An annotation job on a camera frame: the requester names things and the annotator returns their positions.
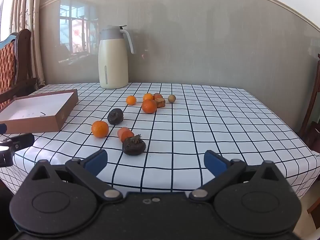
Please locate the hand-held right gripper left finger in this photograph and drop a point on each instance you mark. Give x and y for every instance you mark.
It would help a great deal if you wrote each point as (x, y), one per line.
(96, 162)

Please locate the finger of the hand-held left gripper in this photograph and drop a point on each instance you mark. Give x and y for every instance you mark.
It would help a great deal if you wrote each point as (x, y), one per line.
(2, 128)
(22, 141)

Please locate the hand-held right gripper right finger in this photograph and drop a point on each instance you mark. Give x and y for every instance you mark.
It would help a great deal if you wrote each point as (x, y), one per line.
(215, 162)

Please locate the dark brown round fruit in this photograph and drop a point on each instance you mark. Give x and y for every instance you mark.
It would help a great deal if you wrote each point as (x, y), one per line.
(115, 116)
(133, 145)

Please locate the white cardboard box tray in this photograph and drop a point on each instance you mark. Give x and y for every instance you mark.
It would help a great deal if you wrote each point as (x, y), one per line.
(57, 120)

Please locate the small mandarin orange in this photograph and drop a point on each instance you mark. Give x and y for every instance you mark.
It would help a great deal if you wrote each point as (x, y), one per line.
(131, 100)
(148, 96)

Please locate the large mandarin orange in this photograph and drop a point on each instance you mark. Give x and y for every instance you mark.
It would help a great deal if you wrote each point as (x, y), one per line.
(149, 106)
(100, 129)

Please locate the orange carrot piece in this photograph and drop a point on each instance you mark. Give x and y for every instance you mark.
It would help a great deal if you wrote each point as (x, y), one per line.
(124, 134)

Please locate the wooden sofa with orange leather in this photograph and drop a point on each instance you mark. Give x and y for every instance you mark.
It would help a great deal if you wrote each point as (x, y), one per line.
(7, 62)

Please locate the small tan round fruit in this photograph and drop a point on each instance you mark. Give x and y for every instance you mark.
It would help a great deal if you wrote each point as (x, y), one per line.
(171, 98)

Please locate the red-orange round fruit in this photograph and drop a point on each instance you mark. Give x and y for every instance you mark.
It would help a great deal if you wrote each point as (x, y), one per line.
(158, 95)

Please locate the cream thermos jug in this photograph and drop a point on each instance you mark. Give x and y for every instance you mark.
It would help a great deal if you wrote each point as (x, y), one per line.
(112, 62)

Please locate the dark wooden chair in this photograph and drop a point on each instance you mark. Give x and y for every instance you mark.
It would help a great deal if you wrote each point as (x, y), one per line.
(313, 130)

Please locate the beige patterned curtain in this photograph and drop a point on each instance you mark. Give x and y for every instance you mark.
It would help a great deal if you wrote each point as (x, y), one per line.
(30, 5)

